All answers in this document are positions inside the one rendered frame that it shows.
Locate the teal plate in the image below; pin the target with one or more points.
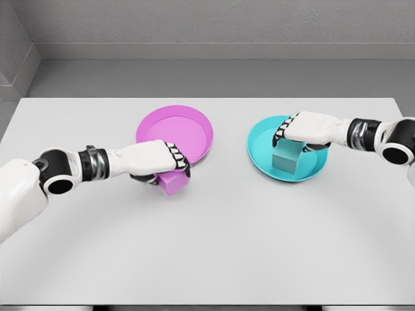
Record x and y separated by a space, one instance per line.
259 142

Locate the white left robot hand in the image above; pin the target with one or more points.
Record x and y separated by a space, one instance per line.
152 157

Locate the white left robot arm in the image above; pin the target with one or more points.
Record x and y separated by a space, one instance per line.
65 171

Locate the teal block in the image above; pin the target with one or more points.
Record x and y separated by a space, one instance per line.
285 158

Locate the pink plate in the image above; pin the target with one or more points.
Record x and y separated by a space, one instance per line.
178 129

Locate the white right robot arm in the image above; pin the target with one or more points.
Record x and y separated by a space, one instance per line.
379 139

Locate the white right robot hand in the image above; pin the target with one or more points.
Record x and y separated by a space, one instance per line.
308 129

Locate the pink block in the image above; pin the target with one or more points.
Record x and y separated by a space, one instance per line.
173 185

